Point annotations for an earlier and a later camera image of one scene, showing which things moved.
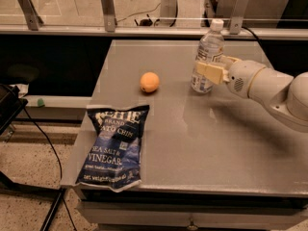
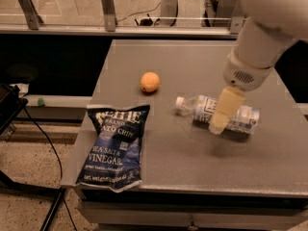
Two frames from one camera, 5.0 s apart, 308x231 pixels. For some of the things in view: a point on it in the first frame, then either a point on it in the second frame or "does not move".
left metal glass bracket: [33, 18] does not move
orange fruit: [149, 82] does not move
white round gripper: [243, 76] to [244, 75]
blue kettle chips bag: [112, 160] does not move
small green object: [40, 102] does not move
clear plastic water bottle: [211, 48] to [202, 108]
